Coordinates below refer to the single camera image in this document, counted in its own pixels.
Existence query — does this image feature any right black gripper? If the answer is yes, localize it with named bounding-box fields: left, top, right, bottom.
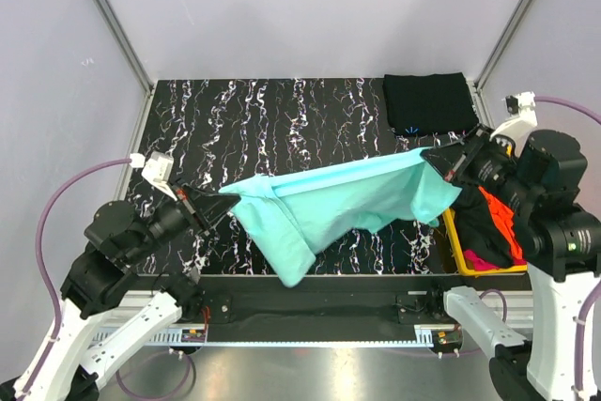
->
left=421, top=120, right=537, bottom=208

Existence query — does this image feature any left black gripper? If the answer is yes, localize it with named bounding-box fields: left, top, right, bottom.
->
left=127, top=173, right=241, bottom=264

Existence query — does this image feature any teal t shirt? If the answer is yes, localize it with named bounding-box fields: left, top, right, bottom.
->
left=220, top=148, right=461, bottom=287

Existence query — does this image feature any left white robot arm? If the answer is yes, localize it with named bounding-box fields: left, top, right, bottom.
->
left=1, top=184, right=240, bottom=400

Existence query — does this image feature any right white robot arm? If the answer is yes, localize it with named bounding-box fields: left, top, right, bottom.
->
left=423, top=127, right=600, bottom=400

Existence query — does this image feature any yellow plastic bin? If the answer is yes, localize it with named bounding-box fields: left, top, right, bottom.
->
left=441, top=208, right=528, bottom=277

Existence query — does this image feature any folded black t shirt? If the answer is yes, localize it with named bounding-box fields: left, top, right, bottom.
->
left=383, top=72, right=479, bottom=136

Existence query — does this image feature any orange t shirt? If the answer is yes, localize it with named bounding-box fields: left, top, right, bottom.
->
left=479, top=187, right=527, bottom=266

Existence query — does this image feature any black t shirt in bin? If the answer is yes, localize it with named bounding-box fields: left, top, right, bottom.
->
left=453, top=186, right=514, bottom=269

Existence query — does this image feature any magenta t shirt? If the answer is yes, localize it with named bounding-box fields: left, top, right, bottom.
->
left=463, top=250, right=499, bottom=272

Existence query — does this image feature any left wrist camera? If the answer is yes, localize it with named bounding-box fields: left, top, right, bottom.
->
left=129, top=151, right=177, bottom=199

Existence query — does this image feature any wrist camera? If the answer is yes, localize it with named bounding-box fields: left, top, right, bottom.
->
left=129, top=151, right=177, bottom=199
left=490, top=91, right=538, bottom=144

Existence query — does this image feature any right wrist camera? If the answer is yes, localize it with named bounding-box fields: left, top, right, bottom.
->
left=490, top=91, right=538, bottom=144

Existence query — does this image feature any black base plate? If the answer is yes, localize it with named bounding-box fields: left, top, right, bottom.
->
left=166, top=274, right=533, bottom=333

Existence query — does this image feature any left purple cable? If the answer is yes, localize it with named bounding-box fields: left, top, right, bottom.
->
left=18, top=158, right=196, bottom=401

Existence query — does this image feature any purple cable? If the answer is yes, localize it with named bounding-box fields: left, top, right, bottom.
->
left=478, top=96, right=601, bottom=397
left=18, top=158, right=196, bottom=401

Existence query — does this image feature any white slotted cable duct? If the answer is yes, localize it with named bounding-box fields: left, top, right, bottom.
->
left=82, top=323, right=445, bottom=348

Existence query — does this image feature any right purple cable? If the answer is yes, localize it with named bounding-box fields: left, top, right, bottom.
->
left=478, top=96, right=601, bottom=397

